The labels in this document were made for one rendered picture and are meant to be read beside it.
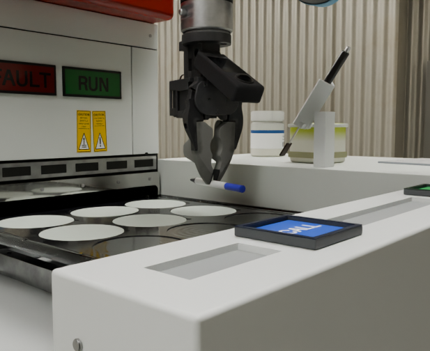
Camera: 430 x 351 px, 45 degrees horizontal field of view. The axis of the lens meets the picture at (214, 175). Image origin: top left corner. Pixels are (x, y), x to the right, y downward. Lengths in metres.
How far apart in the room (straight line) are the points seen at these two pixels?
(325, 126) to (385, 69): 1.90
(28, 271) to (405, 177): 0.51
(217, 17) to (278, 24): 2.39
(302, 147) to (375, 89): 1.82
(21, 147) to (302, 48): 2.37
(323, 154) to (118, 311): 0.62
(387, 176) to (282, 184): 0.17
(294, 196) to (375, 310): 0.51
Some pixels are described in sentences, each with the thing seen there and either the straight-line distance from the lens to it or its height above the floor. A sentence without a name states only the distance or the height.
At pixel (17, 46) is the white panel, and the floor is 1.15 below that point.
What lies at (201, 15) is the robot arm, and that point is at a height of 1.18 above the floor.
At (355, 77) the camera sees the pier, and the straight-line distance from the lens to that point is 2.73.
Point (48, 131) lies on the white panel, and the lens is 0.87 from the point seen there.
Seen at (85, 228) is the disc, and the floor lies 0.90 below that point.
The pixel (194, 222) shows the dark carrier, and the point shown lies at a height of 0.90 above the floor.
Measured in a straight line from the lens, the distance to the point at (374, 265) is 0.30.
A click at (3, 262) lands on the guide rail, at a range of 0.79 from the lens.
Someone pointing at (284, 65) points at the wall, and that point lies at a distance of 3.08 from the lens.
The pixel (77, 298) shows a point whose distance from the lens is 0.24.
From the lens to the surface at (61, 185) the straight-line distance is 0.87.
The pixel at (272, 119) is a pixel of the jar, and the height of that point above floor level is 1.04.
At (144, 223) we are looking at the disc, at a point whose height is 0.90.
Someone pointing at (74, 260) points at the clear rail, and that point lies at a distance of 0.52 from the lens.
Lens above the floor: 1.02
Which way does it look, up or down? 5 degrees down
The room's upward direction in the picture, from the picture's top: straight up
